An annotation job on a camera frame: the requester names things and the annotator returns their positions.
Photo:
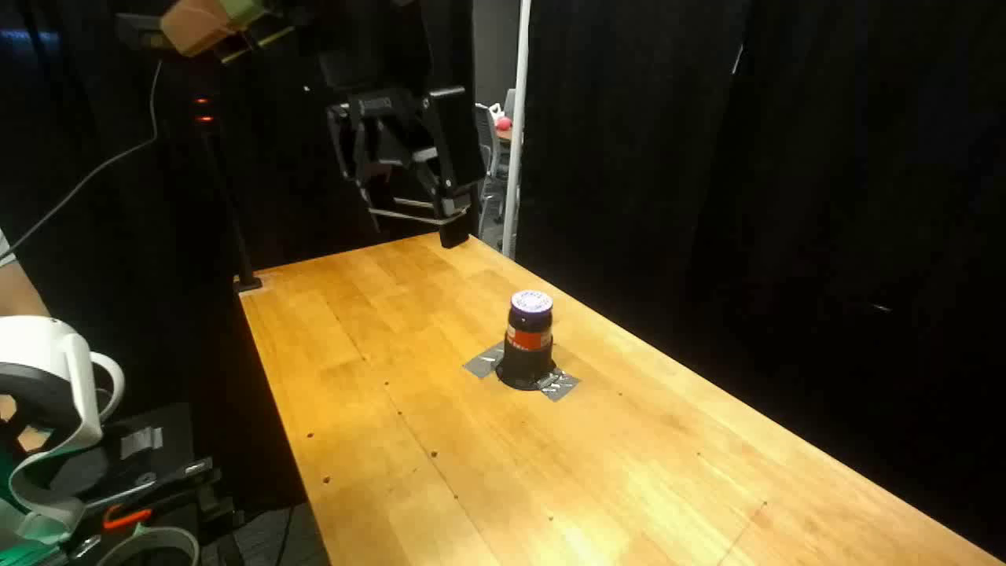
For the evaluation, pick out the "brown coffee cup upside down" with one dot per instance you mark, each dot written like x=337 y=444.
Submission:
x=529 y=342

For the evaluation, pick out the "black office chair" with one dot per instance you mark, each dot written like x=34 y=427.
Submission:
x=414 y=159

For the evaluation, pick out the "black tripod stand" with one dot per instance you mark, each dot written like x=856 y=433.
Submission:
x=209 y=122

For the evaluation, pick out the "white vertical pole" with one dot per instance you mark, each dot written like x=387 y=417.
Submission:
x=516 y=140

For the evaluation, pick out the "orange handled clamp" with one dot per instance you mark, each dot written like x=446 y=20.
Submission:
x=116 y=520

